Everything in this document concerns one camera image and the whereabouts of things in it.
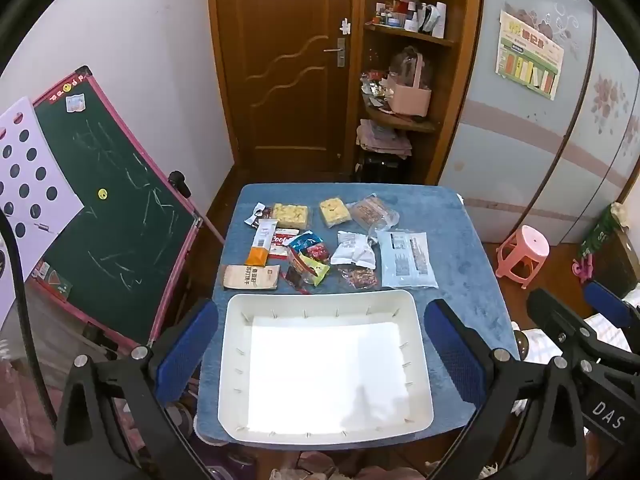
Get pink plastic stool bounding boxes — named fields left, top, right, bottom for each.
left=495, top=225, right=551, bottom=290

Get black appliance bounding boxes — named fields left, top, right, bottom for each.
left=356, top=152, right=408, bottom=183

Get brown wooden door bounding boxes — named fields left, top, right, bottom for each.
left=206, top=0, right=368, bottom=173

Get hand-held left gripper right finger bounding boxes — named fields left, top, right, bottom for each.
left=424, top=299, right=586, bottom=480

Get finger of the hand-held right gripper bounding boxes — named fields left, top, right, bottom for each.
left=526, top=287, right=608, bottom=368
left=582, top=281, right=640, bottom=356

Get wall poster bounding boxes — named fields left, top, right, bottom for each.
left=495, top=8, right=565, bottom=101

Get yellow green snack packet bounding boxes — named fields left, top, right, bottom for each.
left=300, top=256, right=331, bottom=286

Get folded pink cloths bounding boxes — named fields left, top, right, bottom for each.
left=356, top=119, right=413, bottom=158

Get pink toy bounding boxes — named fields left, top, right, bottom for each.
left=572, top=255, right=596, bottom=281

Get red nut packet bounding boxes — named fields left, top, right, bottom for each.
left=337, top=266, right=379, bottom=291

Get floral sliding wardrobe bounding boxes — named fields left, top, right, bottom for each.
left=437, top=0, right=640, bottom=246

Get orange white stick packet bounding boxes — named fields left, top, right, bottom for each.
left=245, top=218, right=278, bottom=267

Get black easel knob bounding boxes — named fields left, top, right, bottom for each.
left=167, top=171, right=192, bottom=198

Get green box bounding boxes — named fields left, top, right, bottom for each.
left=580, top=203, right=621, bottom=261

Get wooden corner shelf unit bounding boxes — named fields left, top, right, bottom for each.
left=357, top=0, right=486, bottom=186

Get large clear white packet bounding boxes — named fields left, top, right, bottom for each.
left=375, top=230, right=438, bottom=290

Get wide yellow rice cracker packet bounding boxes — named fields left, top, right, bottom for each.
left=271, top=202, right=313, bottom=229

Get pink framed green chalkboard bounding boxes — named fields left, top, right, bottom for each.
left=32, top=65, right=203, bottom=348

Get brown kraft snack packet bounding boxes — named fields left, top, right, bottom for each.
left=222, top=265, right=281, bottom=291

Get red orange snack packet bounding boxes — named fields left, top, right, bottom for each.
left=287, top=250, right=321, bottom=281

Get black cable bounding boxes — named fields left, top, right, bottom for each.
left=0, top=210, right=56, bottom=426

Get blue candy packet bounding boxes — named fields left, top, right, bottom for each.
left=289, top=230, right=325, bottom=253

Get square yellow rice cracker packet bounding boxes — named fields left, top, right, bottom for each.
left=318, top=197, right=349, bottom=228

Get white checked cloth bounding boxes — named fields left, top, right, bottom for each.
left=517, top=290, right=640, bottom=366

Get pink basket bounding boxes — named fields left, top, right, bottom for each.
left=387, top=46, right=433, bottom=116

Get white plastic tray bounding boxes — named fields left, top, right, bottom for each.
left=217, top=289, right=434, bottom=445

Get pile of shelf snacks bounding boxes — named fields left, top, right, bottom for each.
left=361, top=71, right=396, bottom=111

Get silver door handle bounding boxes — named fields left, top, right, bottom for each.
left=323, top=37, right=347, bottom=67

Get row of toiletry bottles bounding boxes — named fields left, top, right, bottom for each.
left=370, top=0, right=448, bottom=39

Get brown round knob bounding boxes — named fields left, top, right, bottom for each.
left=512, top=327, right=531, bottom=361

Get white grey snack packet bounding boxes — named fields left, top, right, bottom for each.
left=330, top=230, right=377, bottom=270

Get small picture card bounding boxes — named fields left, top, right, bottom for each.
left=42, top=265, right=73, bottom=296

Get dark red snack packet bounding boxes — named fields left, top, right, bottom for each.
left=282, top=266, right=313, bottom=295

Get small white candy packet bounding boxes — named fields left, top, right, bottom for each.
left=244, top=202, right=272, bottom=228

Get blue table cloth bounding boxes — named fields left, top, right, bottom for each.
left=192, top=182, right=521, bottom=443

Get red white snack packet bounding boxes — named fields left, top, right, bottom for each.
left=270, top=227, right=301, bottom=260

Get white perforated board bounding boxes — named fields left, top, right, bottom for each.
left=0, top=96, right=85, bottom=321

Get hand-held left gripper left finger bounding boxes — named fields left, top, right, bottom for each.
left=52, top=299, right=221, bottom=480

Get brown clear snack packet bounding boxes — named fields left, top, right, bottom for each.
left=347, top=194, right=401, bottom=233

